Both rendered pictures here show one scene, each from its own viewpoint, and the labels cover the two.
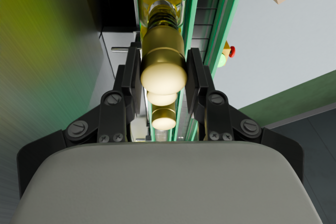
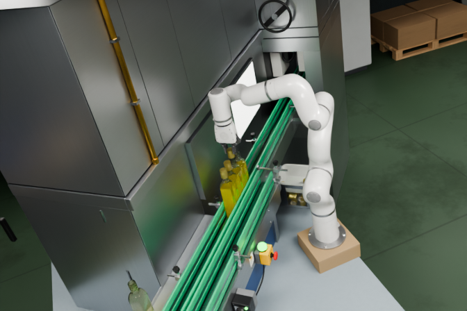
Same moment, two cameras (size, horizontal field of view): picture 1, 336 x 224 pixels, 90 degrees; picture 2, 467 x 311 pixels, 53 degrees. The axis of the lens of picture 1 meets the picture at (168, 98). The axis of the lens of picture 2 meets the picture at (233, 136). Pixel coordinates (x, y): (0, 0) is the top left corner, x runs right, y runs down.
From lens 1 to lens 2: 2.29 m
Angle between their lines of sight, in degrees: 105
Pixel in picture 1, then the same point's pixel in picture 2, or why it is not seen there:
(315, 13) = (367, 292)
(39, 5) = (212, 162)
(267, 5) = (321, 280)
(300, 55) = not seen: outside the picture
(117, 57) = (203, 225)
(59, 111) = (202, 162)
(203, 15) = not seen: hidden behind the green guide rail
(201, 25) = not seen: hidden behind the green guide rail
